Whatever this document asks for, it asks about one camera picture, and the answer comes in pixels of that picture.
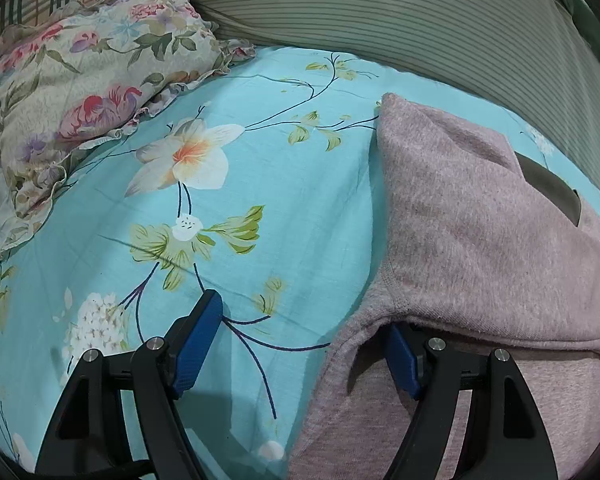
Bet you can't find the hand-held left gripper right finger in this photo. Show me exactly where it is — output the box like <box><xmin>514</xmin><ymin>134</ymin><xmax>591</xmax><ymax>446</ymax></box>
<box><xmin>383</xmin><ymin>321</ymin><xmax>561</xmax><ymax>480</ymax></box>

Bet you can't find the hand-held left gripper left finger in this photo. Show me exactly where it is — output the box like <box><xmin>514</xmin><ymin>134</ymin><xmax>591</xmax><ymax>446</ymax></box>
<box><xmin>34</xmin><ymin>289</ymin><xmax>224</xmax><ymax>480</ymax></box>

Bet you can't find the pink knit sweatshirt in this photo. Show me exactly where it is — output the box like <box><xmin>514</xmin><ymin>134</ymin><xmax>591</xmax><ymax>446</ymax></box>
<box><xmin>285</xmin><ymin>92</ymin><xmax>600</xmax><ymax>480</ymax></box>

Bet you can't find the turquoise floral bed sheet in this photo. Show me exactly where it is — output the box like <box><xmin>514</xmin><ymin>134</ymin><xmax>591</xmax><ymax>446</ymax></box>
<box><xmin>0</xmin><ymin>45</ymin><xmax>600</xmax><ymax>480</ymax></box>

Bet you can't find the floral ruffled pillow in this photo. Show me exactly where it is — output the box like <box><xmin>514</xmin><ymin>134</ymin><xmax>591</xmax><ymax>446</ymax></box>
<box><xmin>0</xmin><ymin>0</ymin><xmax>257</xmax><ymax>261</ymax></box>

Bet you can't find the green striped pillow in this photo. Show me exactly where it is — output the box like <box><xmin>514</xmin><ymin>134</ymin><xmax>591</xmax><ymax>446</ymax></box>
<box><xmin>195</xmin><ymin>0</ymin><xmax>600</xmax><ymax>226</ymax></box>

